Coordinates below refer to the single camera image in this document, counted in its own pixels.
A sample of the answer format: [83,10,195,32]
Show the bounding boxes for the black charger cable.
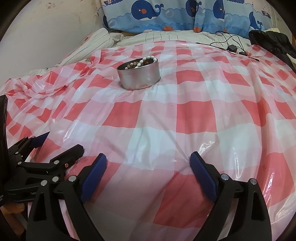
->
[215,31,248,55]

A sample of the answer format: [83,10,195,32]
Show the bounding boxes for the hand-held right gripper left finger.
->
[25,153,108,241]

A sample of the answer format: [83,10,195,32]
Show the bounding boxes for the person's left hand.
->
[6,203,25,215]

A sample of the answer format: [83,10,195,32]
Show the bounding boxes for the white striped quilt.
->
[21,27,251,77]

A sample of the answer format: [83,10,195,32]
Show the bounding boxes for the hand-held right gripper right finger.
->
[190,151,272,241]

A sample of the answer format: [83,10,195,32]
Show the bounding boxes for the black jacket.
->
[248,30,296,67]

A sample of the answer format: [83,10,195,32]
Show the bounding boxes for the white bead bracelet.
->
[125,55,158,70]

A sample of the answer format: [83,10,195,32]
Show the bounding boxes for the red checkered plastic tablecloth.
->
[0,40,296,241]

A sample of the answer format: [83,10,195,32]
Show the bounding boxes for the amber bead bracelet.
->
[125,59,153,70]

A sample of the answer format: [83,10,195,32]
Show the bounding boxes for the silver round tin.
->
[117,58,161,91]

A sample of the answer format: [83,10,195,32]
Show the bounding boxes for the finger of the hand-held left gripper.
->
[8,131,51,163]
[17,144,84,177]

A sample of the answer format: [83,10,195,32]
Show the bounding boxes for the thin black cable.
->
[195,42,260,62]

